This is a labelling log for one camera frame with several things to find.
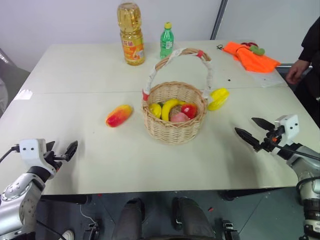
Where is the grey wall post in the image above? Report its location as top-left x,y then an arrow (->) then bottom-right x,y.
209,0 -> 229,41

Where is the yellow toy banana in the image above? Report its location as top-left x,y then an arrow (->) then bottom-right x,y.
161,98 -> 187,122

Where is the clear plastic sheet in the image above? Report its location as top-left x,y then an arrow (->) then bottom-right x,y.
251,65 -> 289,89

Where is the bystander in dark clothing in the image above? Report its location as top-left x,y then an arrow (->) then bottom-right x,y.
295,16 -> 320,127

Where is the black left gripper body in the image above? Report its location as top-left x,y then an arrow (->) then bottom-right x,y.
43,150 -> 66,174

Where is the yellow toy lemon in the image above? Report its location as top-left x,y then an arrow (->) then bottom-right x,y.
148,103 -> 163,119

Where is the green toy pear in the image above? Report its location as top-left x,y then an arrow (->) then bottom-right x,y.
249,45 -> 266,57

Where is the bystander bare hand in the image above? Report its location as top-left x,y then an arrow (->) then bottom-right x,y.
285,59 -> 314,85

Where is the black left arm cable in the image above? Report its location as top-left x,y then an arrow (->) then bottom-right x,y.
0,144 -> 21,164

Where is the orange folded cloth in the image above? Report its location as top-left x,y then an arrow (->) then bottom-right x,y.
222,40 -> 282,74

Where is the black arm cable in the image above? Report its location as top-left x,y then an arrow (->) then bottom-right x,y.
275,144 -> 320,161
0,144 -> 21,164

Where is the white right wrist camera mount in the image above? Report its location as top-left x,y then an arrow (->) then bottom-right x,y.
273,114 -> 300,149

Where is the green plastic soda bottle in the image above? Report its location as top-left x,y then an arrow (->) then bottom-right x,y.
159,21 -> 175,60

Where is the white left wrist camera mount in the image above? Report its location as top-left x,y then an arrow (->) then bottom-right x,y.
18,138 -> 58,179

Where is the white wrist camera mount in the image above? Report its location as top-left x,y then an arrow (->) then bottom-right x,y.
273,114 -> 300,149
18,138 -> 58,179

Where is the yellow cooking oil bottle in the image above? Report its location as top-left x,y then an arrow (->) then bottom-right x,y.
116,1 -> 147,67

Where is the pink toy peach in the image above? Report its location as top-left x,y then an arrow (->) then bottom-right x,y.
170,112 -> 190,123

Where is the black table caster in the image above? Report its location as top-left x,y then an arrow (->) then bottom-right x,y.
219,218 -> 239,240
84,219 -> 104,240

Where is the wicker basket with handle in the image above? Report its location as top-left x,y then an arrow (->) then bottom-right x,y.
140,47 -> 215,146

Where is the dark rounded robot leg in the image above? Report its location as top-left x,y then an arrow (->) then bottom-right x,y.
117,198 -> 146,240
171,196 -> 216,240

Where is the red yellow toy mango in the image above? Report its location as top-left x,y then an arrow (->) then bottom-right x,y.
105,104 -> 134,129

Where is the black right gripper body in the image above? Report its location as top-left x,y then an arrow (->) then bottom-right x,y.
260,125 -> 286,153

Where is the red toy apple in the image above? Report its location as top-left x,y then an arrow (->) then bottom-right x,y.
180,103 -> 198,120

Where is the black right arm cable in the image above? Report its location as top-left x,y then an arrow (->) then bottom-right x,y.
275,144 -> 320,161

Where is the white floor cable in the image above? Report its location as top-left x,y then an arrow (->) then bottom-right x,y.
79,201 -> 99,226

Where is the yellow toy star fruit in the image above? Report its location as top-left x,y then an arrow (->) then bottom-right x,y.
207,87 -> 231,112

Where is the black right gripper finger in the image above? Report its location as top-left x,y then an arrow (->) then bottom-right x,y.
250,116 -> 275,131
234,126 -> 262,153

